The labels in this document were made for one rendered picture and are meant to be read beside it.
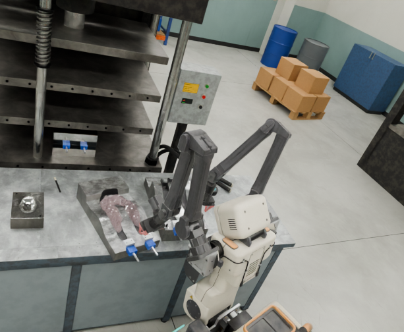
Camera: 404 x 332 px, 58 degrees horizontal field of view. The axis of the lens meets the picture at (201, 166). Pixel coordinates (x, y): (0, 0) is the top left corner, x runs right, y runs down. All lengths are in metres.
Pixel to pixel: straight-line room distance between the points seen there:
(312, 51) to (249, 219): 7.29
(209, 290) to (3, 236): 1.02
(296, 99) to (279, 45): 2.68
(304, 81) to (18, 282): 5.61
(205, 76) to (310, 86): 4.22
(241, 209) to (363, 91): 7.43
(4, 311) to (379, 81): 7.75
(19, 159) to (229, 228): 1.48
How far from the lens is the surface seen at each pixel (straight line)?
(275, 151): 1.78
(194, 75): 2.52
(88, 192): 2.11
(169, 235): 2.06
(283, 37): 8.90
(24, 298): 2.24
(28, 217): 2.01
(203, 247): 1.51
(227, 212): 1.53
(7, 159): 2.53
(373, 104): 8.63
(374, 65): 8.73
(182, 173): 1.47
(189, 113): 2.65
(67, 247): 1.97
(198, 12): 2.21
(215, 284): 1.81
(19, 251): 1.95
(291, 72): 6.88
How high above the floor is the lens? 2.27
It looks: 32 degrees down
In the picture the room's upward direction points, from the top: 19 degrees clockwise
